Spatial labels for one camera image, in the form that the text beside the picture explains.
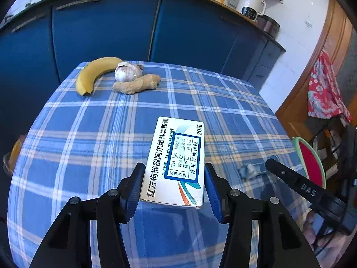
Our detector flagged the white medicine box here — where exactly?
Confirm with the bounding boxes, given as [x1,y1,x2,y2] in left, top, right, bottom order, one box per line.
[140,116,205,209]

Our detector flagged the blue kitchen cabinets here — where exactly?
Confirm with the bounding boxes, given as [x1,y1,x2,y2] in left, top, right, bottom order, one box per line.
[1,0,284,138]

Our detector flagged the person's right hand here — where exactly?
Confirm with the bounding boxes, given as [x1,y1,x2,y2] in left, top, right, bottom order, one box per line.
[302,210,355,268]

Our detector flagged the black metal rack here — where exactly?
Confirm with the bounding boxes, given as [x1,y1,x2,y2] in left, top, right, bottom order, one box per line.
[307,115,356,202]

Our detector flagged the blue crumpled wrapper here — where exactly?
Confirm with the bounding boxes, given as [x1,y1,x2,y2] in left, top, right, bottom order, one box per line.
[238,160,268,181]

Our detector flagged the blue plaid tablecloth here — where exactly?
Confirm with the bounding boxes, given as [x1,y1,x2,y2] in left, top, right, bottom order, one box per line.
[7,62,309,267]

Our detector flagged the red floral cloth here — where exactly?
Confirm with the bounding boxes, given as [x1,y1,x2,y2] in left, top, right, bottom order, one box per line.
[307,49,352,123]

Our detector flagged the yellow banana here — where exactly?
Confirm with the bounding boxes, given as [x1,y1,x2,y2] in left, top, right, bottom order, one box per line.
[76,57,122,96]

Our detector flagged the garlic bulb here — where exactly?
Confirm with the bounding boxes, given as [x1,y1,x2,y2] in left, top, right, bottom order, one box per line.
[114,61,144,82]

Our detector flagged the ginger root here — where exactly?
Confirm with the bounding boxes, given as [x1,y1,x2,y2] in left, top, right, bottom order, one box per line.
[112,74,161,95]

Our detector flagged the dark rice cooker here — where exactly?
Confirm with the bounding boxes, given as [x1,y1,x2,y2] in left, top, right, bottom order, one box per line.
[257,15,280,39]

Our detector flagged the white electric kettle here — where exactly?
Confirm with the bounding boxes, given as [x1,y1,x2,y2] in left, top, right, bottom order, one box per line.
[236,0,266,22]

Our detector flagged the wooden door frame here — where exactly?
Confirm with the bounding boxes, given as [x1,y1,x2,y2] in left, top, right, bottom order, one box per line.
[275,0,353,141]

